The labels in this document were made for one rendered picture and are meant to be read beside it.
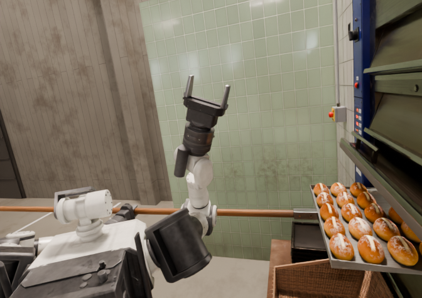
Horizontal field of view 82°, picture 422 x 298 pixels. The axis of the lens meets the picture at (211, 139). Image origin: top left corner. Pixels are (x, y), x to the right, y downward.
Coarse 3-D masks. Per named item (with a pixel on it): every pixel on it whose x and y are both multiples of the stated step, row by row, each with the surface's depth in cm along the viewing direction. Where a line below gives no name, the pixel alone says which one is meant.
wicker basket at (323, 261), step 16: (288, 272) 132; (304, 272) 130; (320, 272) 127; (336, 272) 125; (352, 272) 122; (368, 272) 115; (288, 288) 134; (320, 288) 129; (352, 288) 124; (368, 288) 113; (384, 288) 100
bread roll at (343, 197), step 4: (344, 192) 102; (340, 196) 100; (344, 196) 99; (348, 196) 99; (336, 200) 103; (340, 200) 99; (344, 200) 98; (348, 200) 97; (352, 200) 98; (340, 204) 99; (344, 204) 98
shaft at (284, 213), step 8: (0, 208) 145; (8, 208) 143; (16, 208) 142; (24, 208) 140; (32, 208) 138; (40, 208) 136; (48, 208) 134; (112, 208) 123; (136, 208) 119; (144, 208) 117; (152, 208) 116; (160, 208) 115; (168, 208) 114; (176, 208) 113; (256, 216) 102; (264, 216) 100; (272, 216) 99; (280, 216) 98; (288, 216) 97
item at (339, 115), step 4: (332, 108) 168; (336, 108) 162; (340, 108) 162; (344, 108) 161; (336, 112) 163; (340, 112) 162; (344, 112) 162; (336, 116) 163; (340, 116) 163; (344, 116) 162; (336, 120) 164; (340, 120) 163; (344, 120) 163
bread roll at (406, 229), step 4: (404, 224) 78; (404, 228) 78; (408, 228) 76; (404, 232) 77; (408, 232) 76; (412, 232) 75; (408, 236) 76; (412, 236) 75; (416, 236) 74; (412, 240) 75; (416, 240) 74; (420, 240) 73
